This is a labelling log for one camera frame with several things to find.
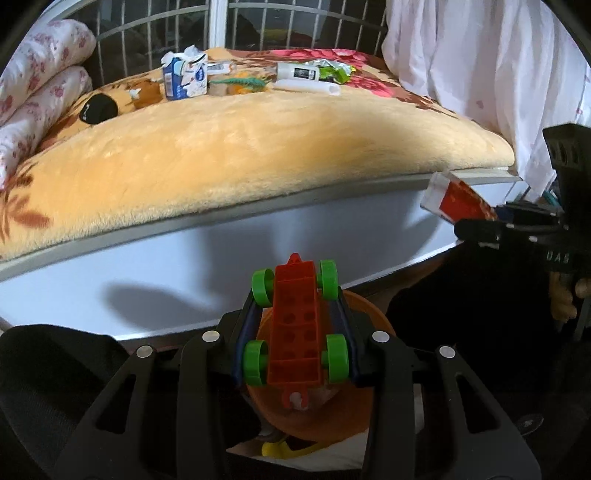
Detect red toy car green wheels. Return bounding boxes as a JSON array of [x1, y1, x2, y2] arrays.
[[244, 253, 350, 411]]

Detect red white carton box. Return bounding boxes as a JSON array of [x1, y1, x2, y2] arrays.
[[421, 172, 500, 223]]

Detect white bed frame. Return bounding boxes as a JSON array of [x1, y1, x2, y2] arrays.
[[0, 168, 522, 342]]

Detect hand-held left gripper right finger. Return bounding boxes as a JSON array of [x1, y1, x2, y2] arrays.
[[330, 287, 542, 480]]

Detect green crumpled wrapper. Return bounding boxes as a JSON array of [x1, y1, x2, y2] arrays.
[[307, 59, 358, 86]]

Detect yellow plastic piece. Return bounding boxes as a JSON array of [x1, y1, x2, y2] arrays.
[[261, 438, 324, 460]]

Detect white bottle black label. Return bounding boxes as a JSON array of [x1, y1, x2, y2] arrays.
[[276, 62, 321, 82]]

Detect orange plastic bin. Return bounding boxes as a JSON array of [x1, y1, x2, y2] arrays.
[[245, 288, 398, 446]]

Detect orange floral plush blanket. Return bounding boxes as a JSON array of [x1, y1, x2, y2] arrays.
[[0, 46, 515, 264]]

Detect white curtain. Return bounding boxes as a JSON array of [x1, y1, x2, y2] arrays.
[[381, 0, 591, 195]]

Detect blue white milk carton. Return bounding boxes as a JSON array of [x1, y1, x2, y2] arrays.
[[161, 45, 209, 101]]

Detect green plastic toy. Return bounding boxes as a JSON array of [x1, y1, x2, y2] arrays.
[[210, 76, 271, 96]]

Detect black round pouch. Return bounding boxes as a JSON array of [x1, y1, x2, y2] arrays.
[[78, 93, 118, 125]]

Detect person's dark pants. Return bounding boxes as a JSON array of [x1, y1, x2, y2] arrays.
[[0, 249, 591, 480]]

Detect person's right hand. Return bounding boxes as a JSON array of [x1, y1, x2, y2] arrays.
[[549, 271, 591, 324]]

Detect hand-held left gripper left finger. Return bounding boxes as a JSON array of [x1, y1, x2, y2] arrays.
[[55, 291, 269, 480]]

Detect white plastic tube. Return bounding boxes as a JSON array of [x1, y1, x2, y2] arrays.
[[272, 79, 341, 97]]

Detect floral pink pillow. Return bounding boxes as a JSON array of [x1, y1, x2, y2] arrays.
[[0, 18, 98, 190]]

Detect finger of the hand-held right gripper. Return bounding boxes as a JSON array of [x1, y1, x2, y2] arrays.
[[496, 200, 560, 219], [454, 218, 505, 248]]

